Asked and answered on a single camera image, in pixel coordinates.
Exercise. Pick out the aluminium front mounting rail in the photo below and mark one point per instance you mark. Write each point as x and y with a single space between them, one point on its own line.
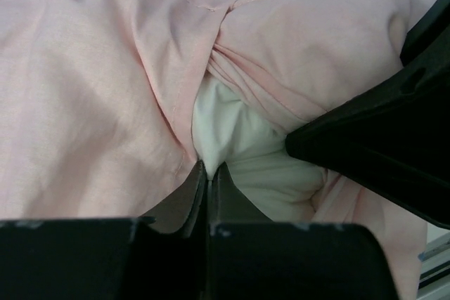
434 278

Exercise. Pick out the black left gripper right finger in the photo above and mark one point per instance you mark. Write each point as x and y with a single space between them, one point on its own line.
251 257

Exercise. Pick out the purple Elsa print pillowcase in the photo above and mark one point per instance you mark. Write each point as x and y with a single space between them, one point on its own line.
97 99

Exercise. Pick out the white pillow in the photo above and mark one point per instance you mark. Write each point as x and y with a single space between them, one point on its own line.
227 131

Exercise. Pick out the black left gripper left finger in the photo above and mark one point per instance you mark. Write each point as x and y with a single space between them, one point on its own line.
155 256

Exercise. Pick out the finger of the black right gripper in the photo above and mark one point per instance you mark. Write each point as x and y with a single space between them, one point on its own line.
425 31
393 140

